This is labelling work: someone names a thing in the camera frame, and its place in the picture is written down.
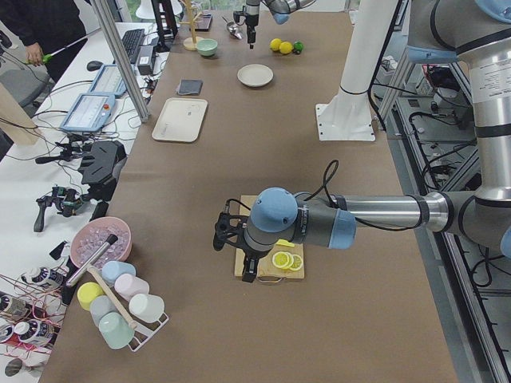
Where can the near teach pendant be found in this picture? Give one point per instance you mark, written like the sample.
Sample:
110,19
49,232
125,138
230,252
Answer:
89,112

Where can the grey cup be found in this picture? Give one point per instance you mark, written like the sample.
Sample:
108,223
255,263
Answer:
99,307

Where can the yellow lemon near lime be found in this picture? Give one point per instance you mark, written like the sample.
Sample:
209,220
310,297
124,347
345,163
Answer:
286,47

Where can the far teach pendant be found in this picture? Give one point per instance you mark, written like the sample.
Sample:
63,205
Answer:
108,80

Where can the white cup rack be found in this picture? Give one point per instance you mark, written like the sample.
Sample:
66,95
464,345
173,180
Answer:
145,331

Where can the pink cup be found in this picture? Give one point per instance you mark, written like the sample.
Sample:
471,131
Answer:
128,285

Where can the cream rabbit tray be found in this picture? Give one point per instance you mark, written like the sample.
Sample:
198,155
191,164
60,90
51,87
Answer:
180,120

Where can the yellow cup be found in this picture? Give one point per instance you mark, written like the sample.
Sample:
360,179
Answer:
87,293

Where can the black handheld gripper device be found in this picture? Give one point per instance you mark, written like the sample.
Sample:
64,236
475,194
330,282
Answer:
67,201

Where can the blue cup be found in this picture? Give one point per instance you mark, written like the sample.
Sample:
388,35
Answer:
112,270

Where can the pink bowl with ice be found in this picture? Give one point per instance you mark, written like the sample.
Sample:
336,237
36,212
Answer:
94,234

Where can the metal muddler stick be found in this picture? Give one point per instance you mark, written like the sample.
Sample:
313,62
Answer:
74,278

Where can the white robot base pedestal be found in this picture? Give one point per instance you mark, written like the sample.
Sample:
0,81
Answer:
348,115

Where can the wooden cutting board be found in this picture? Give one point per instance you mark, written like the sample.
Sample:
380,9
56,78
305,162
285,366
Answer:
266,271

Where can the wooden mug tree stand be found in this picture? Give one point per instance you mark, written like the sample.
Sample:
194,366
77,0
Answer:
193,15

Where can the lemon slice back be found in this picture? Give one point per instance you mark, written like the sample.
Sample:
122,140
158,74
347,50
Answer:
297,263

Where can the black keyboard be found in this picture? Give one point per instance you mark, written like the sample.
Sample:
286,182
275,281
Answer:
132,41

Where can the yellow plastic knife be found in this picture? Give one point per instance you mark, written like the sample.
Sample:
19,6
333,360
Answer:
284,243

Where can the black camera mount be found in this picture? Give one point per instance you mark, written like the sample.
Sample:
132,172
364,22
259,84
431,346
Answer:
100,169

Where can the green lime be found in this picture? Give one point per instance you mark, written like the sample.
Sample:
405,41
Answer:
298,47

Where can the metal ice scoop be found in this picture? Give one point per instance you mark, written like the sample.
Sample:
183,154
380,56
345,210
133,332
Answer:
233,29

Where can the person in black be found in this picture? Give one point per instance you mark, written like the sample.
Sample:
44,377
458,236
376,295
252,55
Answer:
45,27

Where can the mint green cup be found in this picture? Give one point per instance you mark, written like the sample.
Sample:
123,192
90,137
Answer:
115,330

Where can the round cream plate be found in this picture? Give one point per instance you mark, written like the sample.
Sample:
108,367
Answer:
255,75

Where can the teach pendant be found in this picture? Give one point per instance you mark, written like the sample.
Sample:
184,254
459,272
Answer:
89,112
108,80

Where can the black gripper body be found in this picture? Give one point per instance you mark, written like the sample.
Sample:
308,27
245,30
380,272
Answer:
252,253
251,17

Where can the aluminium frame post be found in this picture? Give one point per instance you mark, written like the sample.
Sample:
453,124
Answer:
109,28

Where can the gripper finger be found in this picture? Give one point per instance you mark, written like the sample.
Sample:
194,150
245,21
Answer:
255,264
250,37
248,271
254,36

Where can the mint green bowl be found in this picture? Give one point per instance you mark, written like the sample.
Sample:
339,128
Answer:
207,47

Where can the yellow lemon far end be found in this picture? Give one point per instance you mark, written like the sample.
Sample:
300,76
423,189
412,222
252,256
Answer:
275,44

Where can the white cup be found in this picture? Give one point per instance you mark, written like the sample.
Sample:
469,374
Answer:
147,307

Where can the grey folded cloth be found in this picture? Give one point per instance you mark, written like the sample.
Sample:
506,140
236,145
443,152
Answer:
189,87

